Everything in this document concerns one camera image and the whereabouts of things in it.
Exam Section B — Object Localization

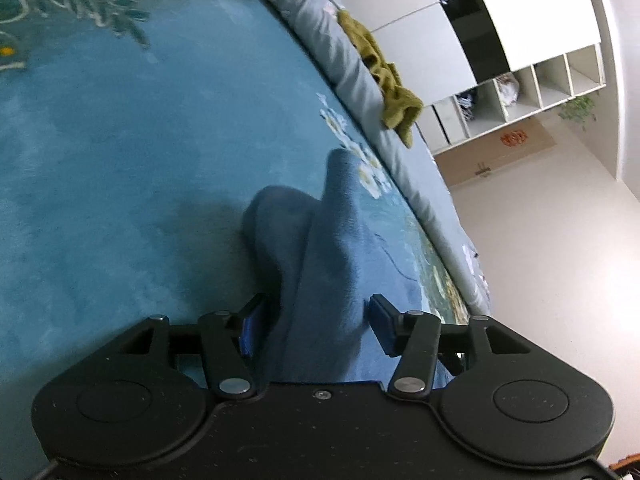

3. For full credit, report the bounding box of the blue fleece garment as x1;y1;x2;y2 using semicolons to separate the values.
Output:
241;147;454;390

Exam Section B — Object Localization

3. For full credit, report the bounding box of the white open shelf unit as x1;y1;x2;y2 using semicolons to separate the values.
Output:
416;44;606;154

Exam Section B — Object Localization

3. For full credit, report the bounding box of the brown wooden door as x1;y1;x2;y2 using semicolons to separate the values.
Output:
435;118;555;188

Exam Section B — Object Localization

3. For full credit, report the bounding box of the olive green sweater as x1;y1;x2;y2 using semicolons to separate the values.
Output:
337;10;424;148

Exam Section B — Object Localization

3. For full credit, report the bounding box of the red door decoration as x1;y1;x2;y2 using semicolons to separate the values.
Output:
500;129;528;148

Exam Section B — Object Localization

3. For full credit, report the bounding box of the teal floral bed sheet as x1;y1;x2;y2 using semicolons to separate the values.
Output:
1;0;468;479

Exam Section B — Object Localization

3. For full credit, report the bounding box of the green hanging plant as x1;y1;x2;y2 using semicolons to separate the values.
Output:
558;94;597;131

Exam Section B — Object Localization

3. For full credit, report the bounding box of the white black sliding wardrobe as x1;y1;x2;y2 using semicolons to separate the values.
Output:
342;0;601;104

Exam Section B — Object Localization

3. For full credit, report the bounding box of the light blue floral duvet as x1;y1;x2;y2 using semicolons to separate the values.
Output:
268;0;490;314

